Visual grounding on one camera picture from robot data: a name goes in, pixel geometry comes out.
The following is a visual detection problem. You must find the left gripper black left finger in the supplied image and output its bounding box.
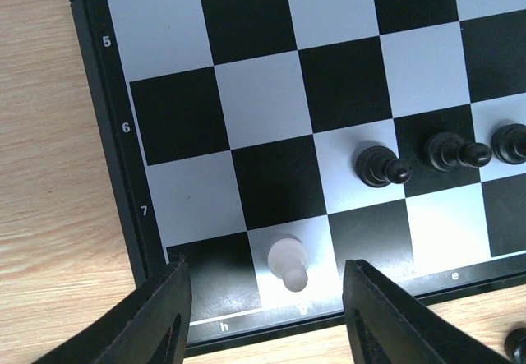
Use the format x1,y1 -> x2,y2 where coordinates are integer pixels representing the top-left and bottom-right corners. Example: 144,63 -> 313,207
36,262 -> 192,363

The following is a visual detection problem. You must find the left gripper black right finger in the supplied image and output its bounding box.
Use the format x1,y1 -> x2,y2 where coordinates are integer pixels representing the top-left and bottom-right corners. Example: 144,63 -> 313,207
343,260 -> 509,363

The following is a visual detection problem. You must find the white pawn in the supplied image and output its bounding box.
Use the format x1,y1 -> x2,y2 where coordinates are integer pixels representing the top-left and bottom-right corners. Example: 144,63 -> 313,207
267,237 -> 310,293

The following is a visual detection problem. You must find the black pawn on board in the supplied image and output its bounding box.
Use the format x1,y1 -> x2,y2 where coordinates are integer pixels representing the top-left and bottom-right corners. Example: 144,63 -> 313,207
424,131 -> 492,173
491,123 -> 525,165
354,145 -> 412,188

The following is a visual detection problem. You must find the black piece on table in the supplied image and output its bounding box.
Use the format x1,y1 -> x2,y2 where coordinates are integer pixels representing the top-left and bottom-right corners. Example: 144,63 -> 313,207
504,327 -> 526,364

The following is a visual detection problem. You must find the black and white chessboard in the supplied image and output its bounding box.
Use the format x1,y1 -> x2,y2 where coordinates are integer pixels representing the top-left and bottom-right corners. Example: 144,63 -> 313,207
70,0 -> 525,354

